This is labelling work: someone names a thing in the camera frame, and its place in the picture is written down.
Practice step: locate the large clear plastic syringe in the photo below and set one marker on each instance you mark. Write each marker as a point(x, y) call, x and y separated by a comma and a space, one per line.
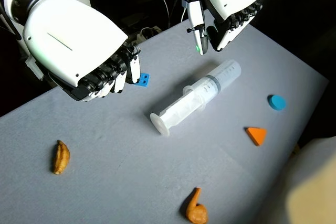
point(194, 98)

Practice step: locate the blue block with two holes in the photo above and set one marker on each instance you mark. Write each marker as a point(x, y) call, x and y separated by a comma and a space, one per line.
point(143, 80)

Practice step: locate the golden brown toy croissant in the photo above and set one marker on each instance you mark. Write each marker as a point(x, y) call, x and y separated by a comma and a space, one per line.
point(61, 157)

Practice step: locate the blue round disc block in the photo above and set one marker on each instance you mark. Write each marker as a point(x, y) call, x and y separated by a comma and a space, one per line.
point(277, 102)

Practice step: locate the grey table cloth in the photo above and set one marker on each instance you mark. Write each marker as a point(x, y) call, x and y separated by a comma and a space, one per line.
point(131, 161)

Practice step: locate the orange triangle block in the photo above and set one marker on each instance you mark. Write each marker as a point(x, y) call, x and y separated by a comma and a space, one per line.
point(257, 135)

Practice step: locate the orange toy pastry with tail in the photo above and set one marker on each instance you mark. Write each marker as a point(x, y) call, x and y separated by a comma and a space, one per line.
point(197, 209)

